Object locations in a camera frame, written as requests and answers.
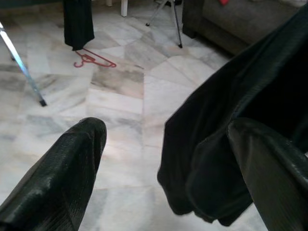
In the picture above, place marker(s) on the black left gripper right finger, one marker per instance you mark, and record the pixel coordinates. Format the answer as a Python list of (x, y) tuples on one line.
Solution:
[(276, 183)]

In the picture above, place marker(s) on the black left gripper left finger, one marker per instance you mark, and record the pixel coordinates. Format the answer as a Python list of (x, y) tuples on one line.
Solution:
[(55, 178)]

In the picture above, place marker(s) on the black knit garment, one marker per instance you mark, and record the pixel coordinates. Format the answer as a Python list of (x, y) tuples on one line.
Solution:
[(216, 120)]

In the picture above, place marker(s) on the thin red hanger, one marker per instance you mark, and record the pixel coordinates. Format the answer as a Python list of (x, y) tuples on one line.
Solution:
[(96, 56)]

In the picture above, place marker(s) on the silver clothes rack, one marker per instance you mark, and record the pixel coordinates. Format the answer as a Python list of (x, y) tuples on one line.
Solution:
[(24, 72)]

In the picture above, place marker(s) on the black shirt green print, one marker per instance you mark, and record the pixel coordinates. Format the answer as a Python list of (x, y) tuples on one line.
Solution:
[(78, 24)]

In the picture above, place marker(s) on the dark grey fabric sofa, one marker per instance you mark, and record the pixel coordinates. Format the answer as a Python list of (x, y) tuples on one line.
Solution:
[(231, 21)]

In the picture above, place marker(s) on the red cushion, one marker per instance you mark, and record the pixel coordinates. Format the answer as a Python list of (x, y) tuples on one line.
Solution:
[(224, 2)]

